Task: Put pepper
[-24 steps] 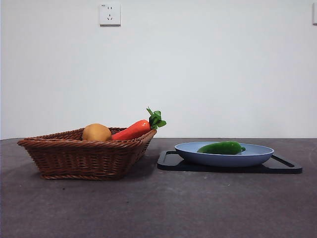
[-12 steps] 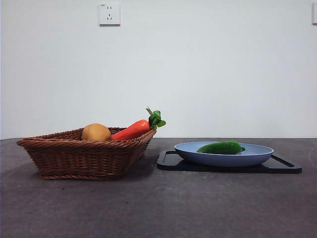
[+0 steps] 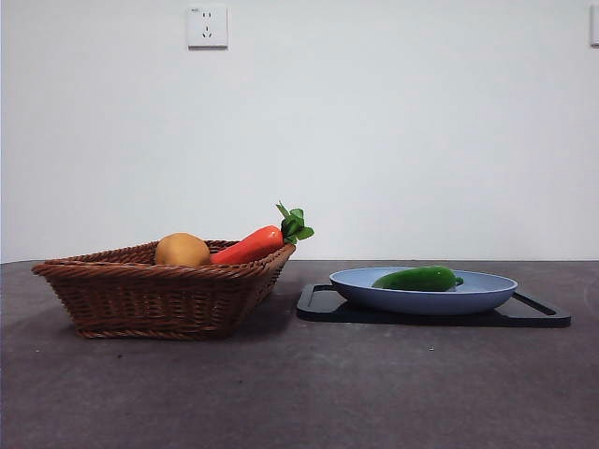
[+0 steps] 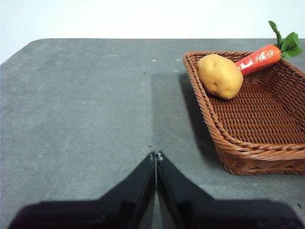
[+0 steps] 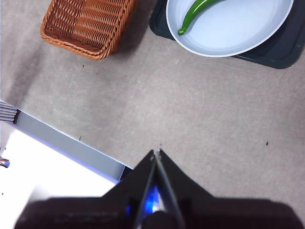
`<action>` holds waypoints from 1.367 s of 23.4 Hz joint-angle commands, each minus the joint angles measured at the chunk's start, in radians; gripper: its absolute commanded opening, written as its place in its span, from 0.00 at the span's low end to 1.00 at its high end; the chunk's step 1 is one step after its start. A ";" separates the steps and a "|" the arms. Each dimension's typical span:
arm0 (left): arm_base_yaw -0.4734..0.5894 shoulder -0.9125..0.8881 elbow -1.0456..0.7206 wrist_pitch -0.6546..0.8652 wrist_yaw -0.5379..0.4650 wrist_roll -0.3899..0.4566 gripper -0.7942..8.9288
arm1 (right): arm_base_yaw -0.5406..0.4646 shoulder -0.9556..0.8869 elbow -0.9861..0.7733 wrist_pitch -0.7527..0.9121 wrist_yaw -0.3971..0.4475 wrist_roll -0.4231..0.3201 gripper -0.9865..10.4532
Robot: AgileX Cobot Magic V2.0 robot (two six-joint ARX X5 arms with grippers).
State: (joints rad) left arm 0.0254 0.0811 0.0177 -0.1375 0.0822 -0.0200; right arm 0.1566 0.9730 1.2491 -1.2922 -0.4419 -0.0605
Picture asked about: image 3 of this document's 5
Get orange carrot with green leaves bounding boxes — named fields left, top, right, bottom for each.
left=209, top=201, right=315, bottom=266

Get blue round plate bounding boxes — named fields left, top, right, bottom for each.
left=329, top=267, right=519, bottom=315

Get brown wicker basket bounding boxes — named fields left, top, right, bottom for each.
left=31, top=239, right=297, bottom=340

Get yellow-brown potato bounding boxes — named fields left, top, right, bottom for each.
left=154, top=232, right=212, bottom=268

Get white wall socket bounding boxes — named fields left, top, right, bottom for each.
left=187, top=4, right=229, bottom=51

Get green pepper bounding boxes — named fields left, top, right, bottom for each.
left=373, top=265, right=464, bottom=294

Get black rectangular tray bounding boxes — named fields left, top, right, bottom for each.
left=296, top=282, right=573, bottom=328

